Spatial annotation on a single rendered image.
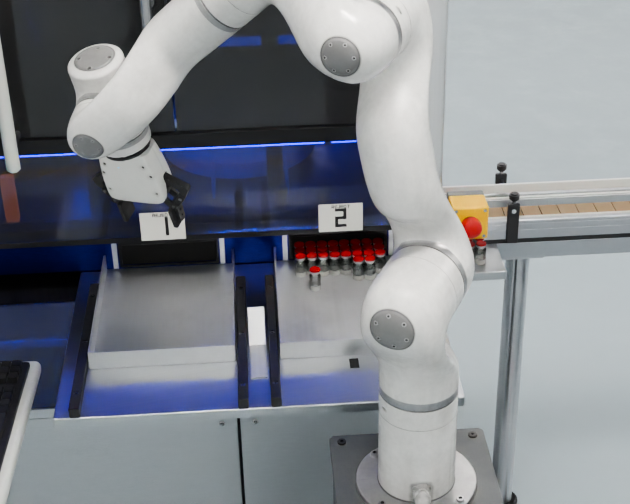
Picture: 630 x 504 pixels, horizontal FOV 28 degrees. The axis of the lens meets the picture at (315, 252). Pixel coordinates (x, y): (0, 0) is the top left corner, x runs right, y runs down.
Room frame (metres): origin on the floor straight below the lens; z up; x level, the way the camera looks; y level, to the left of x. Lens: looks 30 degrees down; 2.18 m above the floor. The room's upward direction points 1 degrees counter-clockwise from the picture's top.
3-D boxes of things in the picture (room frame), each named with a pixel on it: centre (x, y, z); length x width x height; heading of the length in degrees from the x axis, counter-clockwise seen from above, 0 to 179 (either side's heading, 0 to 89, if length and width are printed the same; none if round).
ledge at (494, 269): (2.19, -0.31, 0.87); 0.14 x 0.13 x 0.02; 3
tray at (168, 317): (2.00, 0.28, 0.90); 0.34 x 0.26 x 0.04; 3
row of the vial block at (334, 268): (2.13, -0.05, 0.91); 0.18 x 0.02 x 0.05; 93
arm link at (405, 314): (1.49, -0.14, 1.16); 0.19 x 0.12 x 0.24; 156
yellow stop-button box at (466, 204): (2.15, -0.30, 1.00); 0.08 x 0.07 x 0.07; 3
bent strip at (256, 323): (1.85, 0.11, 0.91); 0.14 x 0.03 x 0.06; 3
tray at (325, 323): (2.02, -0.06, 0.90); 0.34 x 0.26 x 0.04; 3
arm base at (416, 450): (1.52, -0.15, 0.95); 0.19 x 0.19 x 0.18
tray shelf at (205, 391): (1.94, 0.11, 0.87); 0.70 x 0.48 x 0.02; 93
